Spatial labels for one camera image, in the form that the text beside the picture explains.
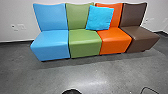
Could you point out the brown sofa chair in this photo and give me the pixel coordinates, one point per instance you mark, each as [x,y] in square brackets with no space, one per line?
[140,36]

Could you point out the white wall outlet plate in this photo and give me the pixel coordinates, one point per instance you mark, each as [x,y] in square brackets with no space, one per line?
[14,27]

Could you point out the blue sofa chair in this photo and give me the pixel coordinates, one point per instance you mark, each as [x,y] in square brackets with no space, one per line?
[50,43]

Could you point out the cyan square cushion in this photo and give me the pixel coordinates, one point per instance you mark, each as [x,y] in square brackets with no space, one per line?
[100,18]

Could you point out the orange sofa chair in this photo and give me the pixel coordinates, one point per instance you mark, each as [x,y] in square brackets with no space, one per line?
[115,40]

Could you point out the green sofa chair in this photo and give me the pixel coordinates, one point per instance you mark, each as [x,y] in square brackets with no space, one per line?
[83,43]

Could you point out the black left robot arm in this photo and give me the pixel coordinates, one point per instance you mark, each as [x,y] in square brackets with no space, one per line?
[71,91]

